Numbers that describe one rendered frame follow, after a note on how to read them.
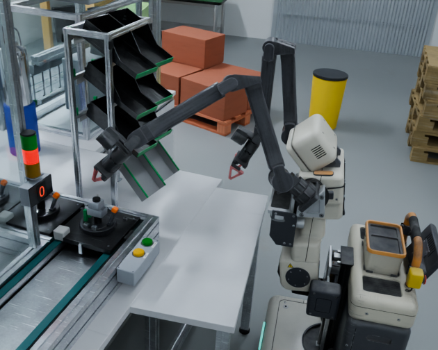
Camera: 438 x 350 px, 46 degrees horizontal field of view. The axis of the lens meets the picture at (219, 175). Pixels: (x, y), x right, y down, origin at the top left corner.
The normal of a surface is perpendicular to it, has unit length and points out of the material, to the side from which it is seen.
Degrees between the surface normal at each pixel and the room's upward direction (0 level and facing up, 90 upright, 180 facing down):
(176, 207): 0
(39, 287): 0
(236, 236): 0
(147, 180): 45
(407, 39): 90
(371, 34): 90
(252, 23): 90
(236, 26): 90
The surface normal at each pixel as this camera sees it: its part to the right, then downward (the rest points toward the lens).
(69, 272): 0.06, -0.88
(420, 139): -0.29, 0.44
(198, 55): -0.54, 0.37
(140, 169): 0.66, -0.43
